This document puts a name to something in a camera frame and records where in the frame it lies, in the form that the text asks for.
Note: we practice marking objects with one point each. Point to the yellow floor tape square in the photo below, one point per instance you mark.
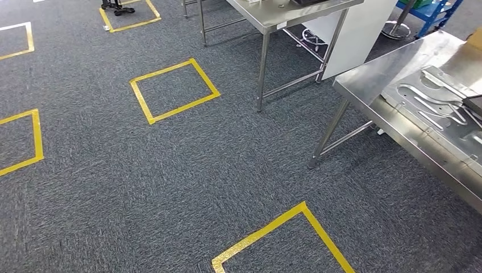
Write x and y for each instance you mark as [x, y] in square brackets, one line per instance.
[141, 101]
[263, 230]

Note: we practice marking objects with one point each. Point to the green plastic bin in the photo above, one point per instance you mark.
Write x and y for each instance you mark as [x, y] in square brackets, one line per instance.
[418, 3]

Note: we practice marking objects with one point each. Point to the chrome chair base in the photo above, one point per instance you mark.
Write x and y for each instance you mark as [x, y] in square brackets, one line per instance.
[314, 39]

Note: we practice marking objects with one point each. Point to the white board panel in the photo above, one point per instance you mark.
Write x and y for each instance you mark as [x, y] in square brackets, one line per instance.
[357, 37]

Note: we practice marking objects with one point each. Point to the tan cardboard piece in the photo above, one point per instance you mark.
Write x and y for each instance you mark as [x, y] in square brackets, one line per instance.
[475, 39]

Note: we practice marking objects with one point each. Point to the black chair base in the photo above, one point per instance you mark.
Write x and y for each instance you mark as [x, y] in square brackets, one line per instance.
[122, 9]

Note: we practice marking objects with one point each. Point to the stainless steel table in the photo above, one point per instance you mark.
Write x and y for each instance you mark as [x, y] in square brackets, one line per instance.
[271, 17]

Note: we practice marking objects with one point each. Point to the black-headed chrome stanchion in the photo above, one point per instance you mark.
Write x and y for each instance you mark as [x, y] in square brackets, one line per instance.
[395, 30]

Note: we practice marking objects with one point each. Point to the stainless steel workbench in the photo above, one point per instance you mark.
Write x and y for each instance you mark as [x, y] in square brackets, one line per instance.
[376, 79]

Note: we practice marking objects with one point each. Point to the blue metal rack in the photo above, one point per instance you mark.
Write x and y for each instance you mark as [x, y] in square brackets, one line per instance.
[433, 15]

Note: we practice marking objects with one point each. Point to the stamped sheet metal panel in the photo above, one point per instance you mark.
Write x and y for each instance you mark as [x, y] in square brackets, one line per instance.
[414, 109]

